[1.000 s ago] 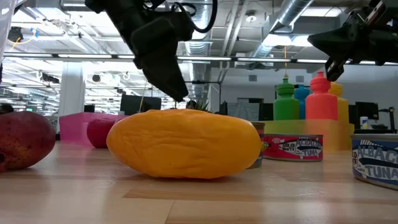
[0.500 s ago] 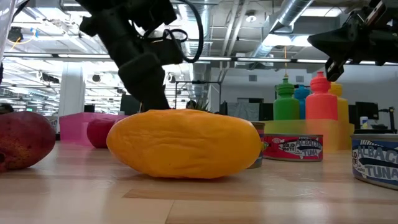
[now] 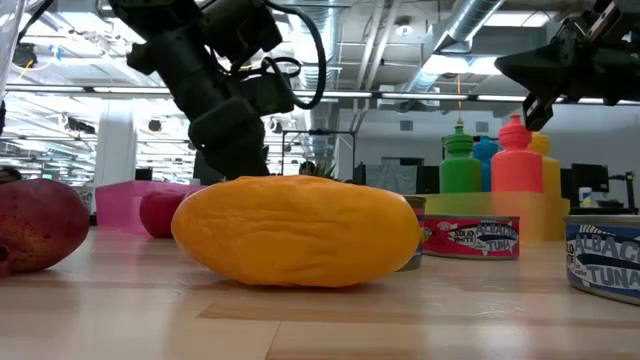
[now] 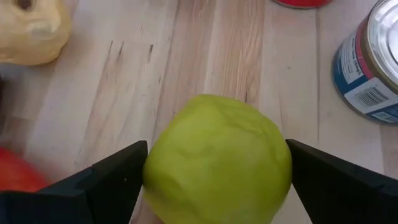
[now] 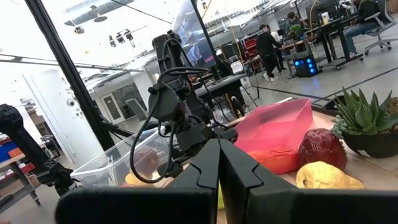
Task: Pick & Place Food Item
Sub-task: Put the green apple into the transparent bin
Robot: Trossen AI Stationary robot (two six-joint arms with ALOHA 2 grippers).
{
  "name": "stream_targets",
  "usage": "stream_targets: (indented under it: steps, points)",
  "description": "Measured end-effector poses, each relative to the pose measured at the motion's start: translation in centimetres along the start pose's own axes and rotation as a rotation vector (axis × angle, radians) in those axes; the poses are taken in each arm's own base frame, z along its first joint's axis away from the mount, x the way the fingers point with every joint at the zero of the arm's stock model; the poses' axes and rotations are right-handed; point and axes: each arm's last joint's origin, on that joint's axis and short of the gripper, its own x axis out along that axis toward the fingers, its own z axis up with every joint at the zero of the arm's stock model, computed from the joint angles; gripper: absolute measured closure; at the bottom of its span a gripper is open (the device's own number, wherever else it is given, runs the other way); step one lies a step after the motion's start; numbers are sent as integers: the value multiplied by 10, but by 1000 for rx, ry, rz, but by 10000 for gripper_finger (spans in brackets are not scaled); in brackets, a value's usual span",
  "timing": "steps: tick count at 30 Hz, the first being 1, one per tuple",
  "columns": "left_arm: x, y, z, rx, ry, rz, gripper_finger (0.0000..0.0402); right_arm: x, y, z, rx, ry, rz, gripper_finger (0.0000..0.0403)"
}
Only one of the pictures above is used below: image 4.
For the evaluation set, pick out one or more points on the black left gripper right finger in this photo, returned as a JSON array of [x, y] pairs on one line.
[[326, 193]]

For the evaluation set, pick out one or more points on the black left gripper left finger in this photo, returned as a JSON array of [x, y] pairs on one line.
[[118, 186]]

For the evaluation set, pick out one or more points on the small red fruit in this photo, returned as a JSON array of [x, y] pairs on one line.
[[18, 171]]

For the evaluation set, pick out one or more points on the green apple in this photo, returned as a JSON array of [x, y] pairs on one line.
[[217, 161]]

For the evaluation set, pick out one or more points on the gold-lidded tin can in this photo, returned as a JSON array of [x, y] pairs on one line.
[[367, 77]]

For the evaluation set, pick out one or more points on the tin can red label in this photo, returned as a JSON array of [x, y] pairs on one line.
[[301, 2]]

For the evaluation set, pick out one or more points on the yellow apple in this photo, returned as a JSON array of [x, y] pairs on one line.
[[31, 34]]

